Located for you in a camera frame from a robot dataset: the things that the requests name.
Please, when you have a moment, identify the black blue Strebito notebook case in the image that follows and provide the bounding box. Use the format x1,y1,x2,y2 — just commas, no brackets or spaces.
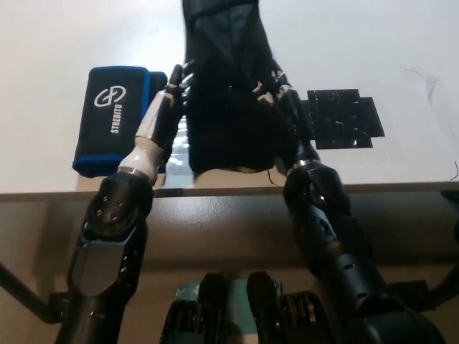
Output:
71,65,169,178

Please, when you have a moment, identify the black table leg brace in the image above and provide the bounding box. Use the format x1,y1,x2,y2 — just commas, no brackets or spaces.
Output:
427,264,459,311
0,260,53,318

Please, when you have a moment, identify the dark green lunch bag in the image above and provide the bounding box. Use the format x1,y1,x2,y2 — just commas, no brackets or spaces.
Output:
181,0,285,177

